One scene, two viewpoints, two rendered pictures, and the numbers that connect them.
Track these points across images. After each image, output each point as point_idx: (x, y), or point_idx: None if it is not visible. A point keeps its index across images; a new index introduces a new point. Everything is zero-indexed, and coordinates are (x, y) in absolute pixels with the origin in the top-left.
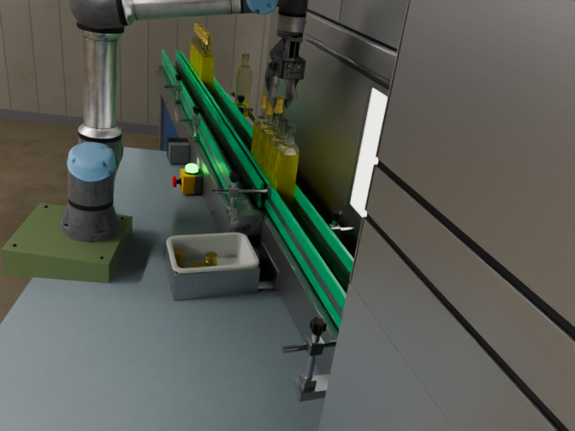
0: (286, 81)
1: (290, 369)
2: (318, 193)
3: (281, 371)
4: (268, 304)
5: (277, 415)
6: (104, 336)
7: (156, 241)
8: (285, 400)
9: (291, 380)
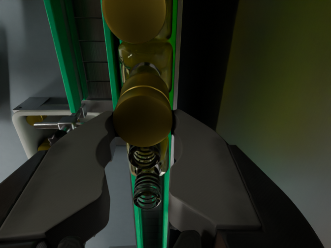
0: (168, 202)
1: (122, 203)
2: (225, 70)
3: (116, 204)
4: (122, 157)
5: (109, 222)
6: (4, 172)
7: (8, 49)
8: (115, 217)
9: (121, 209)
